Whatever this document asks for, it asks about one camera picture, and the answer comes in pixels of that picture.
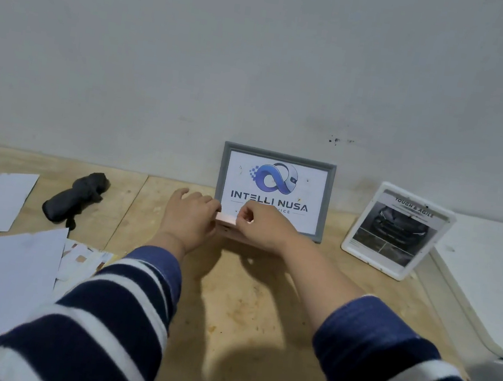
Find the person's right hand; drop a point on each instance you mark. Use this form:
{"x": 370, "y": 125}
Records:
{"x": 269, "y": 229}

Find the grey rectangular photo frame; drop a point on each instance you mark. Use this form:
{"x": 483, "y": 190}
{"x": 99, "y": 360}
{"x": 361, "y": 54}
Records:
{"x": 222, "y": 170}

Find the pink arched photo frame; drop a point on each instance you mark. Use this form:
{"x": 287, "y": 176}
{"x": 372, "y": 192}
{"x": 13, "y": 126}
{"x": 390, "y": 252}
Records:
{"x": 227, "y": 219}

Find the cut brochure pages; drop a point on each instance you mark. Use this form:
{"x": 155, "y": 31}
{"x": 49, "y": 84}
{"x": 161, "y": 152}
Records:
{"x": 80, "y": 262}

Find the white cabinet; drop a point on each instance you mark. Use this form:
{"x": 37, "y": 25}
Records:
{"x": 488, "y": 284}

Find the person's right forearm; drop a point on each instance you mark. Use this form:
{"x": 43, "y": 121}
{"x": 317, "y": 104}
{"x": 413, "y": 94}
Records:
{"x": 373, "y": 352}

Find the black cleaning cloth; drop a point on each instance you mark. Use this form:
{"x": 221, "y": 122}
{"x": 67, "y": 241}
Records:
{"x": 75, "y": 199}

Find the person's left forearm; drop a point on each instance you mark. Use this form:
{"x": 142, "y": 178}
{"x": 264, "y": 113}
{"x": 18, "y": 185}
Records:
{"x": 114, "y": 317}

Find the person's left hand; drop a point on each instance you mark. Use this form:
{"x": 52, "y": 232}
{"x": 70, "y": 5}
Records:
{"x": 187, "y": 221}

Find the white rectangular photo frame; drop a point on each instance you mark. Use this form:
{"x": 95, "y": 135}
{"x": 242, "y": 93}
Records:
{"x": 384, "y": 270}

